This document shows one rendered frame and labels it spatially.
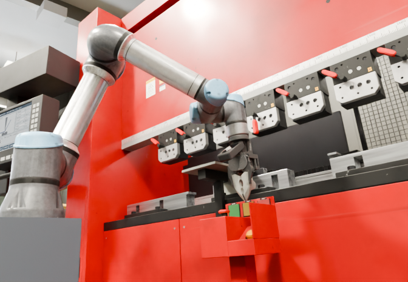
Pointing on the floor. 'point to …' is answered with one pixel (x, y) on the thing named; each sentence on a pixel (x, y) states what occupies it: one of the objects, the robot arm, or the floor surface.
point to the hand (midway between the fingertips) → (243, 196)
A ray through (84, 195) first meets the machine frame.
